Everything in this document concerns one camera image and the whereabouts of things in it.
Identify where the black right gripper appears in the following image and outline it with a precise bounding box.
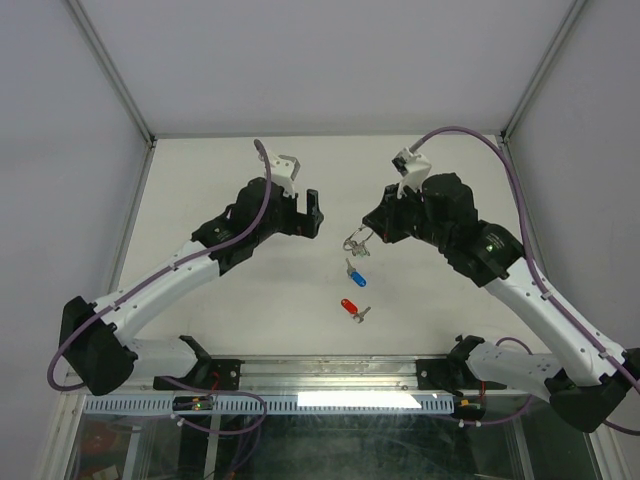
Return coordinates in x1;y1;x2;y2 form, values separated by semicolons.
362;182;452;251

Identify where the metal keyring with clips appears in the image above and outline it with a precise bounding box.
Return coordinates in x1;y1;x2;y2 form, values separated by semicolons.
342;225;374;258

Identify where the key with blue tag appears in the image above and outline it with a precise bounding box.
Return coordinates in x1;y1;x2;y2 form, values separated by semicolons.
345;258;367;288

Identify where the key with red tag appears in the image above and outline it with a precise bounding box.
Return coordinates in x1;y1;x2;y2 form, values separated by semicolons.
341;298;371;324

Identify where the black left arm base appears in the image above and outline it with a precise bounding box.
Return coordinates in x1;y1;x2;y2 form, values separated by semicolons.
153;335;243;392

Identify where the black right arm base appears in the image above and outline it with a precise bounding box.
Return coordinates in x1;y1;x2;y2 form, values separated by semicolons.
415;335;485;396

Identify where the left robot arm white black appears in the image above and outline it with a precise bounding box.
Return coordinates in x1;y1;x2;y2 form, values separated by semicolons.
59;178;324;396

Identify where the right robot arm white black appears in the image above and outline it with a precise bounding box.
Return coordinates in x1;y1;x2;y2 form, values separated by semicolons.
363;173;639;433

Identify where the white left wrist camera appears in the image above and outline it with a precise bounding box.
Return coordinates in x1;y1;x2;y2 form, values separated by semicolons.
256;144;301;198

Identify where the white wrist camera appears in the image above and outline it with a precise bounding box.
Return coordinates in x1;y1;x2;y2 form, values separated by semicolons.
392;148;432;199
256;144;301;198

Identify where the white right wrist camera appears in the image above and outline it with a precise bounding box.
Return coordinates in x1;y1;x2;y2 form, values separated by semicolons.
392;148;432;199

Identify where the right aluminium frame post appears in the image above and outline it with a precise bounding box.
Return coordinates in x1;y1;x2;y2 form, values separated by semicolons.
499;1;593;274

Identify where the aluminium frame post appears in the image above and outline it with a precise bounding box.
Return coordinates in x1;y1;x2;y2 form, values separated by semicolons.
62;0;157;293
499;1;593;274

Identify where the aluminium mounting rail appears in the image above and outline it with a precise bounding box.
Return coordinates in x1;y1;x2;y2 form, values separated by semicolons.
64;353;599;396

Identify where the left aluminium frame post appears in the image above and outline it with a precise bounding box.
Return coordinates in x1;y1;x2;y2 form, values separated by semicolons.
62;0;157;293

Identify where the white slotted cable duct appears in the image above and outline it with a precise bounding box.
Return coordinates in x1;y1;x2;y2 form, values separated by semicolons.
84;391;455;417

